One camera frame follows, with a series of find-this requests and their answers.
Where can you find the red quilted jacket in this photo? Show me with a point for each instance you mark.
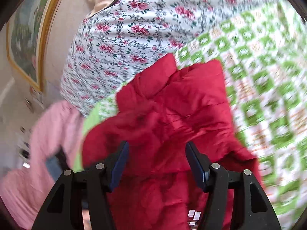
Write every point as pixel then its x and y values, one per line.
pixel 168 115

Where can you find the gold framed wall picture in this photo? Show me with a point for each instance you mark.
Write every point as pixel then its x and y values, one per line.
pixel 26 40

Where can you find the floral quilt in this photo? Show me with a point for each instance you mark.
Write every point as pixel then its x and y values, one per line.
pixel 134 43

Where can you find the green patterned bed sheet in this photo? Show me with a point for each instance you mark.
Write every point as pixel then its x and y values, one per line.
pixel 259 88

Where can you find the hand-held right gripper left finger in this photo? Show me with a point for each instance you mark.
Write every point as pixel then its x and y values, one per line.
pixel 120 165

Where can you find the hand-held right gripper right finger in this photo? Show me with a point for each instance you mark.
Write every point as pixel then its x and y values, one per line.
pixel 195 166

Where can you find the pink quilt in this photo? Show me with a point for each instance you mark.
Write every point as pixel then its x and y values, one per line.
pixel 48 129

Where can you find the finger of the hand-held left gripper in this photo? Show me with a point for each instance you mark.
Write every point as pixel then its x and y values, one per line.
pixel 54 170

